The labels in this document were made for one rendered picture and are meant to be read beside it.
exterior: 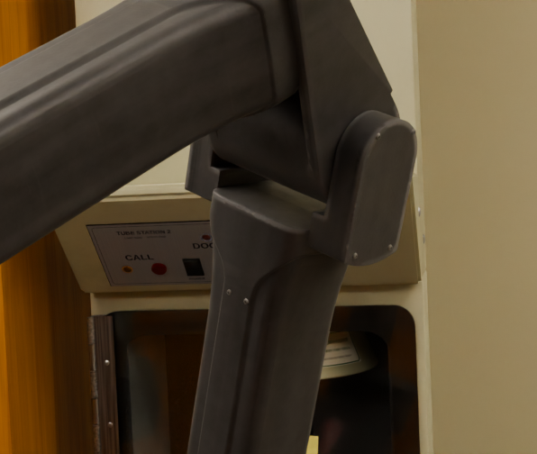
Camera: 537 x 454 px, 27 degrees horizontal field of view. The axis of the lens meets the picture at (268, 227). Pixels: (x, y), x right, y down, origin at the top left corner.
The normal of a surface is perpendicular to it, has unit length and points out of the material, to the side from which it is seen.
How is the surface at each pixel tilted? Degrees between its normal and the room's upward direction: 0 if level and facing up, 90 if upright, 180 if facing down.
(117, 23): 33
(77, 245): 135
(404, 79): 90
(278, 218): 20
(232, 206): 93
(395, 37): 90
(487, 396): 90
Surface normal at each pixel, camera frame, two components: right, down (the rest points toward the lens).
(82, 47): -0.14, -0.80
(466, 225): -0.17, 0.06
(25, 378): 0.98, -0.04
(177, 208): -0.09, 0.75
